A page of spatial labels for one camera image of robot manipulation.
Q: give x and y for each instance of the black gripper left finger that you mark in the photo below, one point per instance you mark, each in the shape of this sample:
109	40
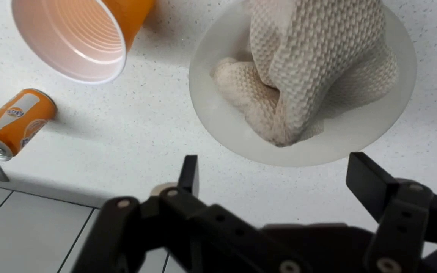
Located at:
143	232

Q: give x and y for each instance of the translucent white bowl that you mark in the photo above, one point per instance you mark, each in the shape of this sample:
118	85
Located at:
228	126

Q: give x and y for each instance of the beige waffle towel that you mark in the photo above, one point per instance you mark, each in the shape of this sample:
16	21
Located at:
310	65

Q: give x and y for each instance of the orange soda can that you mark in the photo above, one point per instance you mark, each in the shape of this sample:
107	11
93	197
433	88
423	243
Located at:
16	121

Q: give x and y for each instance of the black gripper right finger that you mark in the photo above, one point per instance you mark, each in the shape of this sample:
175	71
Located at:
406	222

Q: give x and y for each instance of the orange plastic cup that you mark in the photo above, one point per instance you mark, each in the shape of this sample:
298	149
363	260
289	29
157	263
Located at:
77	35

